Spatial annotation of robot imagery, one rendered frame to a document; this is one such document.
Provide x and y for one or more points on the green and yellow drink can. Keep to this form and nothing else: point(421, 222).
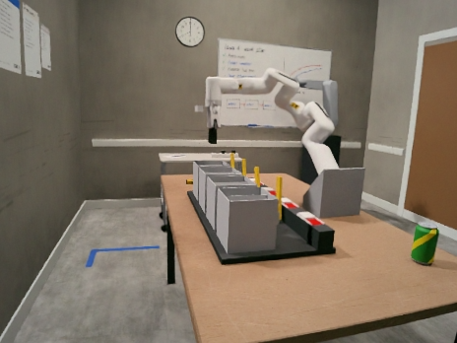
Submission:
point(425, 242)

